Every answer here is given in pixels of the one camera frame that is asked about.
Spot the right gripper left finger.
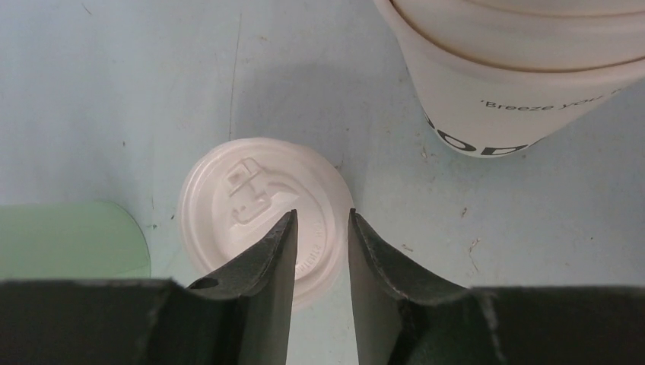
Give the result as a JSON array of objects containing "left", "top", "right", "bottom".
[{"left": 1, "top": 211, "right": 298, "bottom": 364}]

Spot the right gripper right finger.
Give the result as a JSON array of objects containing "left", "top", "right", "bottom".
[{"left": 348, "top": 211, "right": 644, "bottom": 364}]

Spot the white plastic lids stack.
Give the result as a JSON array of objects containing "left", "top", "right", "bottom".
[{"left": 176, "top": 138, "right": 354, "bottom": 311}]

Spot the stack of paper cups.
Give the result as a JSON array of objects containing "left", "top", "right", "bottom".
[{"left": 376, "top": 1, "right": 644, "bottom": 158}]

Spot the green straw holder cup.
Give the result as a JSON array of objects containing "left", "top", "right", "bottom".
[{"left": 1, "top": 202, "right": 151, "bottom": 280}]

